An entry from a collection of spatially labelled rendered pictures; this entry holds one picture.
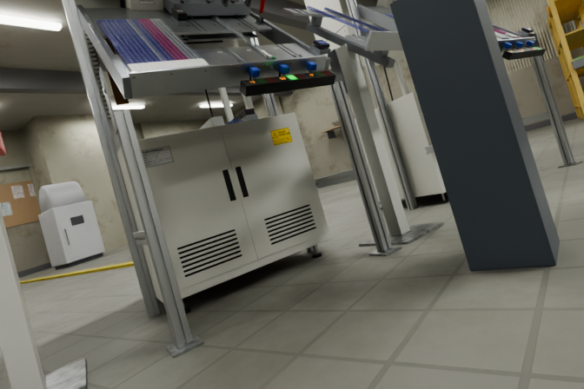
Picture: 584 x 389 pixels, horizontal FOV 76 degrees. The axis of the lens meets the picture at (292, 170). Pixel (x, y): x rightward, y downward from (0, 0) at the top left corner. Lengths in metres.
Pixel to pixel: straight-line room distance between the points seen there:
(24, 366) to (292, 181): 1.00
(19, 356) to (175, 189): 0.61
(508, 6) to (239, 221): 8.89
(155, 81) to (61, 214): 6.69
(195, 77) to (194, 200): 0.45
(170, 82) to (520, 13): 9.02
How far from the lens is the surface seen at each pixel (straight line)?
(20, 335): 1.19
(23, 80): 7.60
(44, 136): 10.04
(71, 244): 7.72
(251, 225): 1.45
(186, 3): 1.68
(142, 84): 1.12
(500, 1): 9.86
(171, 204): 1.37
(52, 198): 7.87
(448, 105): 0.99
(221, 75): 1.19
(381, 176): 1.57
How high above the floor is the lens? 0.33
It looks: 2 degrees up
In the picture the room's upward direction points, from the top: 16 degrees counter-clockwise
